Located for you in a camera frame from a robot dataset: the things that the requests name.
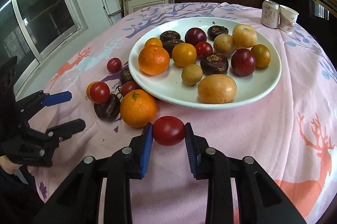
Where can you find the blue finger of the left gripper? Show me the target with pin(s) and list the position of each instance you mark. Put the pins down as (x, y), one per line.
(66, 130)
(55, 99)

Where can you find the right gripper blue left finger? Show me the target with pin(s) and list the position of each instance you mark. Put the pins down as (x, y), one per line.
(77, 199)

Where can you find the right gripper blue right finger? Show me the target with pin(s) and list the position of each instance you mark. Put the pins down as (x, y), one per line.
(260, 199)

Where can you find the orange cherry tomato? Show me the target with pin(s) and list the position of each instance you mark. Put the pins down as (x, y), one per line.
(184, 54)
(153, 41)
(88, 97)

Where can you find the large orange mandarin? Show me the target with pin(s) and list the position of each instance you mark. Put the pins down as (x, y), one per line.
(153, 60)

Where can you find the pale yellow passion fruit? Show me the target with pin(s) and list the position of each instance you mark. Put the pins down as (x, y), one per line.
(217, 89)

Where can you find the dark water chestnut front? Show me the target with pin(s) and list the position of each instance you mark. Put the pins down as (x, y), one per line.
(171, 44)

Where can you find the small yellow longan fruit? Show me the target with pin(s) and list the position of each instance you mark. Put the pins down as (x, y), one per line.
(191, 74)

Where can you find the dark red plum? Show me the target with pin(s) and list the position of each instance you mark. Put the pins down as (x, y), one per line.
(195, 35)
(243, 62)

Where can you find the large dark water chestnut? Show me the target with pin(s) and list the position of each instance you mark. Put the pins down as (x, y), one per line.
(214, 63)

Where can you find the yellow orange tomato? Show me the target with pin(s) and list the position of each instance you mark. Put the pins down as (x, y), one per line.
(262, 55)

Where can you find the red cherry tomato front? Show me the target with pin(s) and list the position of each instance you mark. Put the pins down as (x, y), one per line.
(203, 49)

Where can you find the pale yellow small fruit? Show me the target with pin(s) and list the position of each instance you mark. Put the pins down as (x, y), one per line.
(224, 44)

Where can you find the pale yellow round fruit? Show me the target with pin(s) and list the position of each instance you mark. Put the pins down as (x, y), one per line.
(244, 36)

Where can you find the person's left hand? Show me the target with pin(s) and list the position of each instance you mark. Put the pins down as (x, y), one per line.
(10, 167)

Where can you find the small red cherry tomato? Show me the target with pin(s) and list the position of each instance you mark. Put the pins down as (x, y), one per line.
(114, 65)

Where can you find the left aluminium window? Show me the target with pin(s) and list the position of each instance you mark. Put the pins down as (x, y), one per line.
(32, 30)

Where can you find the white oval plate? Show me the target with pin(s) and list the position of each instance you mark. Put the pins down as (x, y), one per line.
(169, 86)

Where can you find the pink beverage can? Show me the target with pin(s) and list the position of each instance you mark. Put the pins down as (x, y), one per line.
(270, 14)

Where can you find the white paper cup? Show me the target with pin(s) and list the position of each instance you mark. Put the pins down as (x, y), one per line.
(287, 19)

